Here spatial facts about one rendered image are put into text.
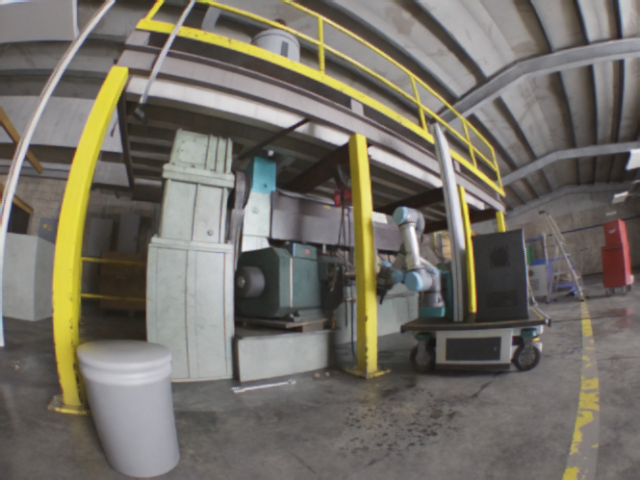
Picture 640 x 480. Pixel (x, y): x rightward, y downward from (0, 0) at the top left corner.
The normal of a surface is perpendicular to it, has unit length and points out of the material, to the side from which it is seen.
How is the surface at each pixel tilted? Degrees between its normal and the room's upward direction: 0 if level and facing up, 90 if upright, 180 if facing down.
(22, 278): 91
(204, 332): 90
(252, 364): 90
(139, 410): 93
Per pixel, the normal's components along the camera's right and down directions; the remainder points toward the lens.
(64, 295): 0.56, -0.16
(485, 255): -0.62, -0.14
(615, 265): -0.97, -0.03
